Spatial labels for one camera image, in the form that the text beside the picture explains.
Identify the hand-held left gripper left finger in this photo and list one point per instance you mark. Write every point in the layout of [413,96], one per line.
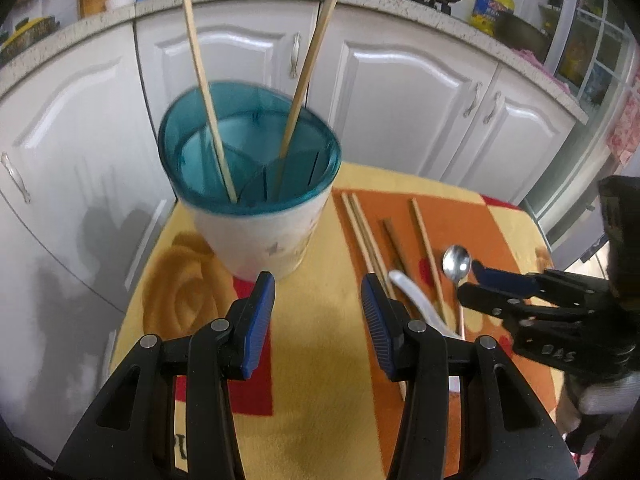
[257,325]

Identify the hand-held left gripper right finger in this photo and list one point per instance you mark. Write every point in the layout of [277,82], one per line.
[377,325]

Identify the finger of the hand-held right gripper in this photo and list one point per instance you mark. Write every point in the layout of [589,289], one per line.
[490,297]
[505,282]

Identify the metal spoon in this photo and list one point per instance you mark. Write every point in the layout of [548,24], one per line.
[456,262]

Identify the dark wooden chopstick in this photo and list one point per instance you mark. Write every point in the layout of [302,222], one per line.
[391,240]
[398,242]

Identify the teal and white utensil holder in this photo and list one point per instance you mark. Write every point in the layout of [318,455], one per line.
[250,240]

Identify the light wooden chopstick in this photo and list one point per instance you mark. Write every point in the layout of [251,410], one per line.
[360,232]
[310,65]
[369,232]
[205,90]
[425,250]

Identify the person's right hand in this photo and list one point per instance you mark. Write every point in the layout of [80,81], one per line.
[610,397]

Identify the printed blanket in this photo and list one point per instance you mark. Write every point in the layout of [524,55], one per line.
[310,360]

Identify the pink floral cloth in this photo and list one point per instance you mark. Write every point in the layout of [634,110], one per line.
[625,130]

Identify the white cabinet door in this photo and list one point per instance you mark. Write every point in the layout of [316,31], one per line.
[240,50]
[400,95]
[525,145]
[75,125]

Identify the glass panel door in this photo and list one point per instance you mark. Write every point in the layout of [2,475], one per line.
[590,35]

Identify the black wok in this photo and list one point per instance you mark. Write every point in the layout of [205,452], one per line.
[520,32]

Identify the yellow oil bottle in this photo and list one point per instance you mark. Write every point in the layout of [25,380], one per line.
[492,5]

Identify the yellow lidded black pan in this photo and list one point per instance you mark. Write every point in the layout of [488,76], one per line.
[27,35]

